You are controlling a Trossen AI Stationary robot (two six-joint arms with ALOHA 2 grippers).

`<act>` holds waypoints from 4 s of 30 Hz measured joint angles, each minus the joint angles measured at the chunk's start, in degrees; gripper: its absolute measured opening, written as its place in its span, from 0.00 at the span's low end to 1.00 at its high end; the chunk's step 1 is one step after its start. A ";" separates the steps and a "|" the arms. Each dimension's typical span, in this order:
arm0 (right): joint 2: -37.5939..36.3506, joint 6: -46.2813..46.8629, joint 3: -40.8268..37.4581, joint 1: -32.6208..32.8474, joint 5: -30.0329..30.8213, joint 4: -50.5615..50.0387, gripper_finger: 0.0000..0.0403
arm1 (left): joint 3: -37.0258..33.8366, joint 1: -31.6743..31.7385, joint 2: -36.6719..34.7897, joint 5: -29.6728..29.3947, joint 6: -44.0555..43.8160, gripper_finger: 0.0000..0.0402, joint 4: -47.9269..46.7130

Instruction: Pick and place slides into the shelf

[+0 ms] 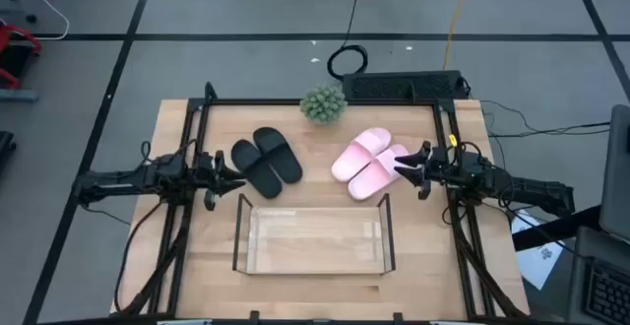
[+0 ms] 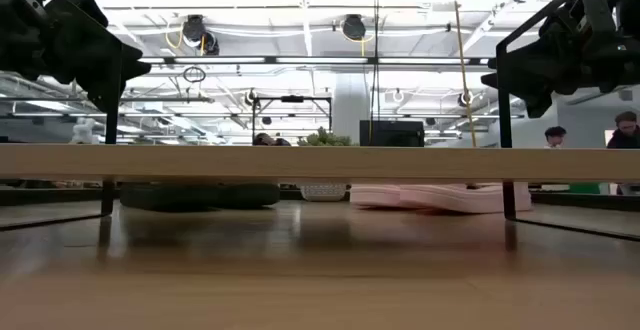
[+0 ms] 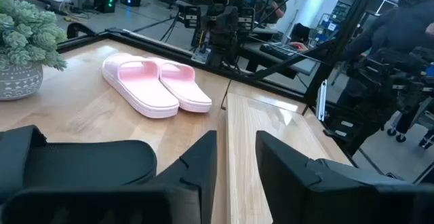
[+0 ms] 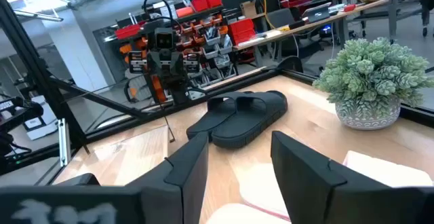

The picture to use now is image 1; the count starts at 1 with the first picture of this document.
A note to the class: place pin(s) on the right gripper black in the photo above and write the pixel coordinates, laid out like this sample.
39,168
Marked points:
440,170

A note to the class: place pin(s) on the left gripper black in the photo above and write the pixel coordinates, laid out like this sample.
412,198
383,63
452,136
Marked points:
209,175

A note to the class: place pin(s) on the black slide sandal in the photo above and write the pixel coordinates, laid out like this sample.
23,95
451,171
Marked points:
258,170
280,152

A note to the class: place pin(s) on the pink slide sandal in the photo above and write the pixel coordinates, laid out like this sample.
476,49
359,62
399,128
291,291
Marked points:
374,177
359,152

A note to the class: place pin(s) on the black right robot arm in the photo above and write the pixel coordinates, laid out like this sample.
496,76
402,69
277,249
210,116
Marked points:
522,187

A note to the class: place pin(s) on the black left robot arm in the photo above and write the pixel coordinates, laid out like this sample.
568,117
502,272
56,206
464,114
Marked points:
123,181

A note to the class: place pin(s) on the black perforated computer case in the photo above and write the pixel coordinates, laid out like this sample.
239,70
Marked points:
403,86

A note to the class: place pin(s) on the clear acrylic tray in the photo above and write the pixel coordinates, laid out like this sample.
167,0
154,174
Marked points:
315,241

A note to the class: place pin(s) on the green ball plant in pot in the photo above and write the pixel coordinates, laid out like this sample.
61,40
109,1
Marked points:
323,103

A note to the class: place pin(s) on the black beam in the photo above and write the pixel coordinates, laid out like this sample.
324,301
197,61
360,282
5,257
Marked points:
551,231

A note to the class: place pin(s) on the white paper sheet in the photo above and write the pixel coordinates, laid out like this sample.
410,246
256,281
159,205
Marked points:
539,261

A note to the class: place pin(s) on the grey desk unit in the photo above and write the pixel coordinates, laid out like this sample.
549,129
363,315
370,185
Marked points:
581,251

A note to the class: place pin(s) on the grey monitor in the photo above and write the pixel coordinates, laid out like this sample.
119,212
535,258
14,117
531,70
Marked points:
617,177

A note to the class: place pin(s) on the black keyboard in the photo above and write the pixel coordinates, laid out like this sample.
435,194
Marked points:
610,295

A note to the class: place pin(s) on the red metal cart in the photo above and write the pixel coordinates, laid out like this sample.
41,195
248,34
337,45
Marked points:
15,34

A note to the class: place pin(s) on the black metal table frame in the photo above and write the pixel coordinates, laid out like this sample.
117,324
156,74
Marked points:
246,102

